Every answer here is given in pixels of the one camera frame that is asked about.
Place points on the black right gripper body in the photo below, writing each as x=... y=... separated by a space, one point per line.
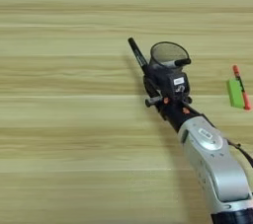
x=176 y=116

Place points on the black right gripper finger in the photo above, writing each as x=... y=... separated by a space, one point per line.
x=158 y=70
x=151 y=86

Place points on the green eraser block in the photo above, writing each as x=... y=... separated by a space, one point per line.
x=235 y=93

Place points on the red and black marker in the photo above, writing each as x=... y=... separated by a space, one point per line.
x=242 y=88

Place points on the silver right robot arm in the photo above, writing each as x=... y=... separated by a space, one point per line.
x=214 y=162

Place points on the black mesh pen cup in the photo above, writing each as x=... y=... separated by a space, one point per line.
x=166 y=52

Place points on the black box with white label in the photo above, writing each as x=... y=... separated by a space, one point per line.
x=178 y=85

